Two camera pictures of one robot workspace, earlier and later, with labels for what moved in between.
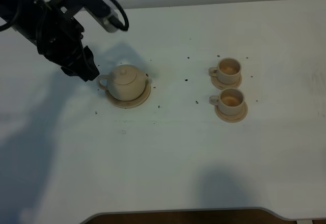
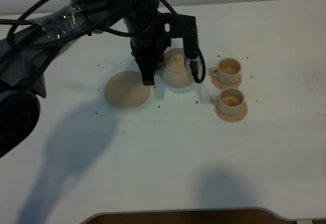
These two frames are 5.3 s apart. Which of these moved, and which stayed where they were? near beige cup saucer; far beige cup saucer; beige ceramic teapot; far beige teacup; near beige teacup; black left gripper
Moved: black left gripper; beige ceramic teapot
Stayed: far beige teacup; near beige teacup; near beige cup saucer; far beige cup saucer
